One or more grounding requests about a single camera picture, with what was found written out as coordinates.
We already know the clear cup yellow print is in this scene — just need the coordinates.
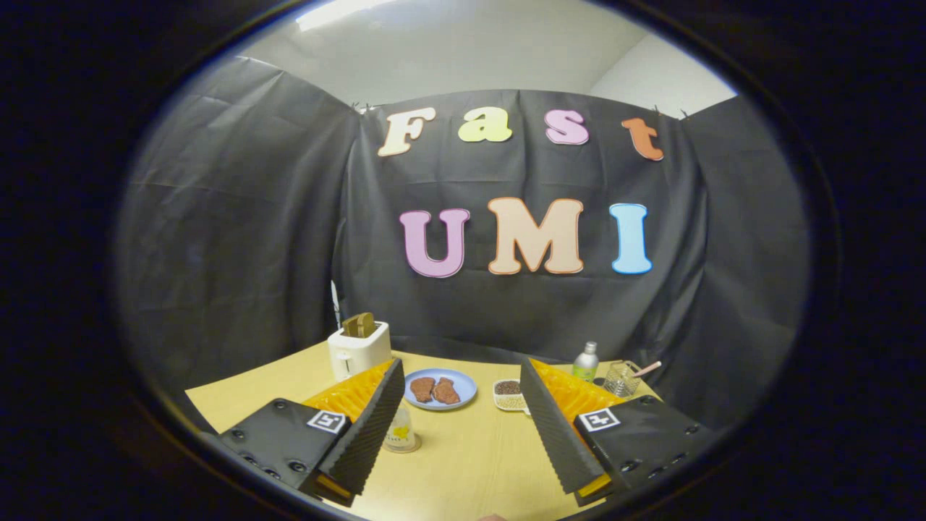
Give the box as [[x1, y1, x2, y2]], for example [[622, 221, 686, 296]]
[[386, 405, 417, 448]]

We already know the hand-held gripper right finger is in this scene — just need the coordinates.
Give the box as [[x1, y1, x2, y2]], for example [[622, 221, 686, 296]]
[[519, 357, 713, 507]]

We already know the wooden table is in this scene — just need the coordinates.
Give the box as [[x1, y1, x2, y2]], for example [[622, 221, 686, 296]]
[[184, 342, 663, 521]]

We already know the green bottle silver cap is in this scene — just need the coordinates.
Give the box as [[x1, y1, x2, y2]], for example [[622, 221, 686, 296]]
[[572, 342, 600, 383]]

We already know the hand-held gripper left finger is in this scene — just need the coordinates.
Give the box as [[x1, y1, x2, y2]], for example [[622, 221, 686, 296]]
[[217, 358, 406, 507]]

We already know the white dish of seeds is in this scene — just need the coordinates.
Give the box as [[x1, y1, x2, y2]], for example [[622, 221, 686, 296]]
[[493, 378, 529, 412]]

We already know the white toaster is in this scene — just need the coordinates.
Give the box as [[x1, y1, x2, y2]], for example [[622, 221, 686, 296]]
[[327, 321, 393, 382]]

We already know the black backdrop cloth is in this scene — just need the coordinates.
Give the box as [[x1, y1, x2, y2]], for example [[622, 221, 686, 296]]
[[116, 56, 811, 435]]

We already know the blue plate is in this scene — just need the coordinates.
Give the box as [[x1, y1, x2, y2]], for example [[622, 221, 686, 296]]
[[404, 368, 479, 412]]

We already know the clear glass cup with handle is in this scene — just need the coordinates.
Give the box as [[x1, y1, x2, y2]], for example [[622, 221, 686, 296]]
[[603, 360, 642, 399]]

